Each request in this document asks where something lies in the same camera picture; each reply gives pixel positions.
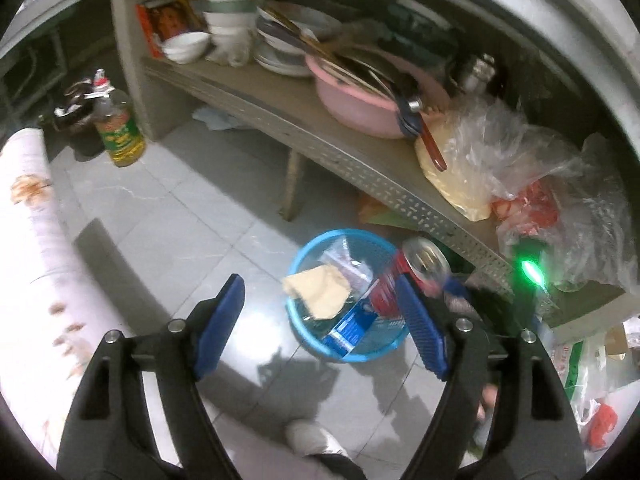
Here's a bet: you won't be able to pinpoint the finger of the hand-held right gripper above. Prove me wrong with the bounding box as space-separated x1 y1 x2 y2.
442 275 476 317

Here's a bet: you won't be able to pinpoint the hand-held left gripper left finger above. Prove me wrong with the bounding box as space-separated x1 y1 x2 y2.
57 273 247 480

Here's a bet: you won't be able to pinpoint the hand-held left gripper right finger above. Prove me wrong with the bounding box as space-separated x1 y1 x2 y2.
395 274 587 480

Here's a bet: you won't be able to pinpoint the red drink can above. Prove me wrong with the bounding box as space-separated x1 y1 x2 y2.
370 236 453 318

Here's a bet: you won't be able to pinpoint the blue plastic mesh basket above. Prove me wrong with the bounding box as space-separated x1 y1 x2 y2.
286 229 453 365

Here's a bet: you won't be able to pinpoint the clear plastic zip bag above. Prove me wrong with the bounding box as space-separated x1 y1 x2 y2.
317 240 376 296

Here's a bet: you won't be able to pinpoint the beige paper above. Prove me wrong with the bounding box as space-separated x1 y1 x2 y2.
281 265 352 321

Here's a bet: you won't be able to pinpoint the person's right hand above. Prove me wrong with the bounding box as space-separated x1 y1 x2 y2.
477 382 501 423

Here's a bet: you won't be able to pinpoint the white green printed bag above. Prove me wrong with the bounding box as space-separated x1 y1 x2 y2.
547 330 616 411

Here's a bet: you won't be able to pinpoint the clear bag of yellow food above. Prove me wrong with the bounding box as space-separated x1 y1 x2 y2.
417 100 581 221

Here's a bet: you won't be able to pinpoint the orange green plastic bag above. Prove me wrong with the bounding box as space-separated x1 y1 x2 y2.
356 192 421 231

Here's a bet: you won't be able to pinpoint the clear plastic bags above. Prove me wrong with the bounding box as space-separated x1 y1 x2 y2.
500 135 636 293

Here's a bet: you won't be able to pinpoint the person's white shoe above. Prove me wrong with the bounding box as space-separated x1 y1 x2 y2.
286 420 346 458

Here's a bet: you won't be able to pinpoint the wooden shelf leg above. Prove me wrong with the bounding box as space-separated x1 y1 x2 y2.
280 150 306 221

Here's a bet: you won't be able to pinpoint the person's black pants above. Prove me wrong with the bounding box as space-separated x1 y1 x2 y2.
305 452 368 480

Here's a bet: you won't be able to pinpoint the perforated metal shelf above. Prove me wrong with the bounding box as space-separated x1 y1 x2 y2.
142 55 628 328

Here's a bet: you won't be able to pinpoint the crumpled white plastic bag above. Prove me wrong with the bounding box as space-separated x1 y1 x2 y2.
192 105 246 131

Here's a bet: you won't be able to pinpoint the pink plastic basin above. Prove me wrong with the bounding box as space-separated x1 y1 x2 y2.
305 52 451 140

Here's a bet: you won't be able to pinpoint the cooking oil bottle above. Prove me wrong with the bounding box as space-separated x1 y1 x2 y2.
92 67 147 167

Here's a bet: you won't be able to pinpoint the metal lidded jar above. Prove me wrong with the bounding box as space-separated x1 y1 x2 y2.
452 54 498 95

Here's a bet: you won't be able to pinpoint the dark ceramic jar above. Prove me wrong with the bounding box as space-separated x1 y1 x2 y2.
52 80 101 133

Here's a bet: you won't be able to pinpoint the stack of plates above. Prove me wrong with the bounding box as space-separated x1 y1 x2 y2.
255 2 346 78

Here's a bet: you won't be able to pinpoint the white bowl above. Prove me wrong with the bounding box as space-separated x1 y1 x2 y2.
162 31 211 64

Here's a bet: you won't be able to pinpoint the red cardboard box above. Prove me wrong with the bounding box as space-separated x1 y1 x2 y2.
136 2 201 58

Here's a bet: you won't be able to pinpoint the stack of white bowls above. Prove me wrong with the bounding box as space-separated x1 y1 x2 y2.
202 0 266 66

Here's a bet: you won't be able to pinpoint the brown handled utensil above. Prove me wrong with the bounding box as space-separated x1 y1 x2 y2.
412 110 448 171

